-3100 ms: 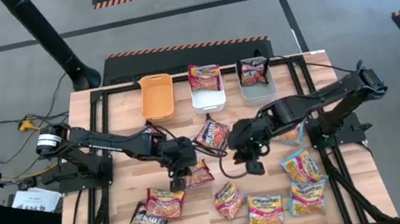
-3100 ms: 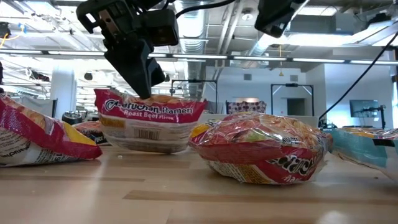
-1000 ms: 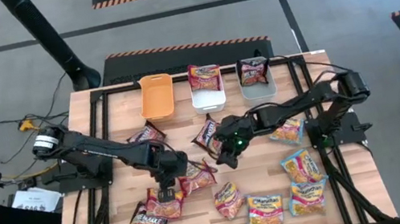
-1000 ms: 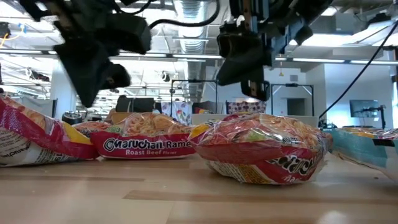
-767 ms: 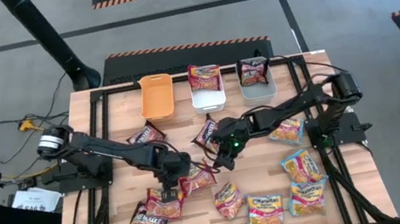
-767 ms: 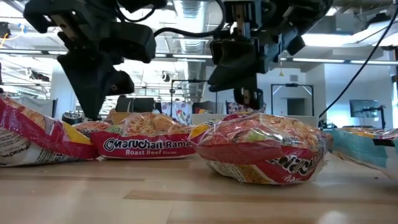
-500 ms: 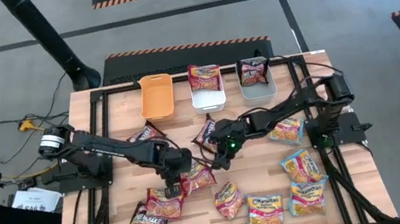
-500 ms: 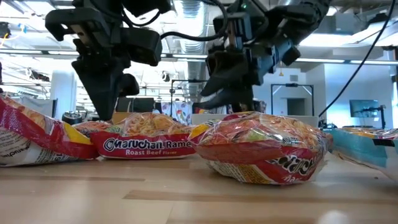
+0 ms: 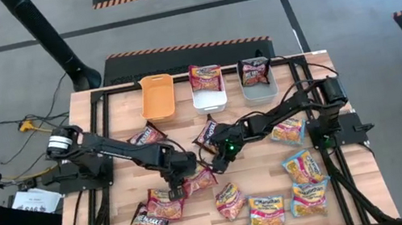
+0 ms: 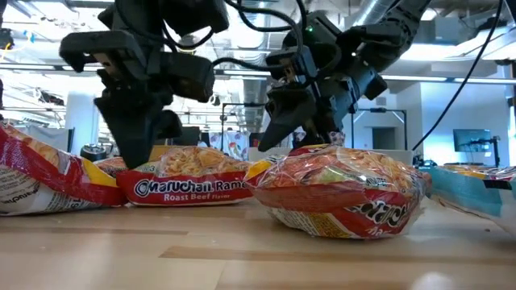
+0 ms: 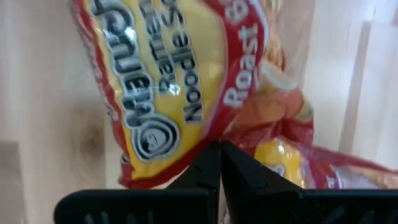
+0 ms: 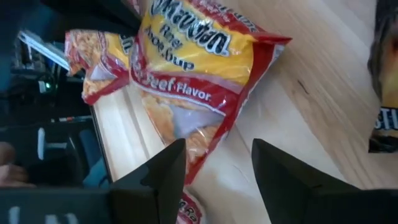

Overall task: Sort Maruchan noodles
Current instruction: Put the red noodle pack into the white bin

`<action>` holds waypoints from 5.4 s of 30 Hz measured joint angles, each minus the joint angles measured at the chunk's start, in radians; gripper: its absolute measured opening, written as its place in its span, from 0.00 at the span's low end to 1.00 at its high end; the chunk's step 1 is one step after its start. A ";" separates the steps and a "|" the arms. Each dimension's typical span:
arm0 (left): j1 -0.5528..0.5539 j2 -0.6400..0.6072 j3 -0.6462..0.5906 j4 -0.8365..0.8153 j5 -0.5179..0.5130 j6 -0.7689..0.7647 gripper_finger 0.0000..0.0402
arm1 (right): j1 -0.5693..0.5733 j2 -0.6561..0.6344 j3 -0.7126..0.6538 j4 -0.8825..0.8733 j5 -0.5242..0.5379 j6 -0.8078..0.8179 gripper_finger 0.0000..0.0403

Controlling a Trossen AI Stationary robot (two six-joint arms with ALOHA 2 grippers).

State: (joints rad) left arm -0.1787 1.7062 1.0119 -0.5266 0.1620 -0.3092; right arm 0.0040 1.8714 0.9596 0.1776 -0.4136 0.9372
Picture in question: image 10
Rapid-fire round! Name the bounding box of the long black arm cable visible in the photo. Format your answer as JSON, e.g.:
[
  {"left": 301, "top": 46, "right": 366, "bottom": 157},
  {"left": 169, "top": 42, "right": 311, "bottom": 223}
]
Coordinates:
[{"left": 411, "top": 0, "right": 504, "bottom": 151}]

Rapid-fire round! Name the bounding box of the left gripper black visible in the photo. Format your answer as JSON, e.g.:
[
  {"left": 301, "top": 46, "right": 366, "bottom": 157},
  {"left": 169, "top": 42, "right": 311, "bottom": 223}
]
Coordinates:
[{"left": 59, "top": 30, "right": 215, "bottom": 169}]

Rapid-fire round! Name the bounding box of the red Maruchan Roast Beef pack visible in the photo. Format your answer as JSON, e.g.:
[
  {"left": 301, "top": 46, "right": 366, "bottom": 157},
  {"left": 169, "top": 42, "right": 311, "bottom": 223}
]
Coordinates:
[
  {"left": 243, "top": 143, "right": 433, "bottom": 242},
  {"left": 0, "top": 122, "right": 129, "bottom": 217},
  {"left": 115, "top": 145, "right": 261, "bottom": 207},
  {"left": 93, "top": 155, "right": 129, "bottom": 179}
]

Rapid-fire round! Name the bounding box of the purple patterned fabric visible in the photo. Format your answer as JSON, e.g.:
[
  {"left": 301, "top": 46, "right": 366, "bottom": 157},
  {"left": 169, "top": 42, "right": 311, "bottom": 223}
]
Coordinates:
[{"left": 292, "top": 129, "right": 347, "bottom": 148}]

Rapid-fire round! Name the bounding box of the wall monitor on arm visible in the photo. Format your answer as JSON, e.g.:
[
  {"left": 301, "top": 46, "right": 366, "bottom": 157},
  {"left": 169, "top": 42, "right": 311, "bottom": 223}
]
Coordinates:
[{"left": 452, "top": 128, "right": 493, "bottom": 153}]

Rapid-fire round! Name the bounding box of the silver ventilation duct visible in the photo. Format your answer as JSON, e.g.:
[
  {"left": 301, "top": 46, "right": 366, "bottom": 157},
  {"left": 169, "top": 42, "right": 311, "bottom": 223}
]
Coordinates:
[
  {"left": 350, "top": 0, "right": 404, "bottom": 31},
  {"left": 229, "top": 0, "right": 270, "bottom": 134}
]

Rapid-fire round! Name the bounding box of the white square column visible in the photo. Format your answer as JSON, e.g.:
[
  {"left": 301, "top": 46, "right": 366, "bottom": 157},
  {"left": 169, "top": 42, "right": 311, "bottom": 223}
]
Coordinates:
[{"left": 65, "top": 90, "right": 101, "bottom": 156}]

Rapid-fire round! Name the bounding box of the blue Maruchan ramen pack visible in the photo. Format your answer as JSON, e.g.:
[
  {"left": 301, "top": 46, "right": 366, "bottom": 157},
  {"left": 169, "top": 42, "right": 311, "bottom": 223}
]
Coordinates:
[{"left": 418, "top": 164, "right": 516, "bottom": 238}]

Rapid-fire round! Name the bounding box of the colourful printed white fabric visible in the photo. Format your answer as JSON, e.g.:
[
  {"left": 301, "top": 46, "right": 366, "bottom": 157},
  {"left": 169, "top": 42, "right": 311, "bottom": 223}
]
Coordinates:
[{"left": 209, "top": 130, "right": 251, "bottom": 156}]

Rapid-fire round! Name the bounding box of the linear ceiling light strip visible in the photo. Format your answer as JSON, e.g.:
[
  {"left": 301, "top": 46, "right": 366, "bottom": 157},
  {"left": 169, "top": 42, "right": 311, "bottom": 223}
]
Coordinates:
[{"left": 0, "top": 63, "right": 516, "bottom": 85}]

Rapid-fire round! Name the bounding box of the black round container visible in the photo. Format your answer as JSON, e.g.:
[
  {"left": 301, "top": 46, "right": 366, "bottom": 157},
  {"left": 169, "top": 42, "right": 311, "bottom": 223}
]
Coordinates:
[{"left": 79, "top": 143, "right": 108, "bottom": 161}]

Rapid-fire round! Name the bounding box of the black computer monitor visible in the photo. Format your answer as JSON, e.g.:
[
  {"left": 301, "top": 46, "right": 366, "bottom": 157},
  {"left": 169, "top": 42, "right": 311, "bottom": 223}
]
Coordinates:
[{"left": 181, "top": 126, "right": 202, "bottom": 147}]

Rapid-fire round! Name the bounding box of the black gantry frame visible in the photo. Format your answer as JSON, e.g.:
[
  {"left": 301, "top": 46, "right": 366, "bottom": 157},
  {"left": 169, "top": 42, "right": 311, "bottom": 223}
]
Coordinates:
[
  {"left": 220, "top": 102, "right": 283, "bottom": 152},
  {"left": 350, "top": 107, "right": 408, "bottom": 151}
]

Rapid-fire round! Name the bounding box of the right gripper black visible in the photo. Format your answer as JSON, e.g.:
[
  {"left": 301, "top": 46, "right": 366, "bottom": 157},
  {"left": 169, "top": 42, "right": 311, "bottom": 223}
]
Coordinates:
[{"left": 257, "top": 11, "right": 388, "bottom": 153}]

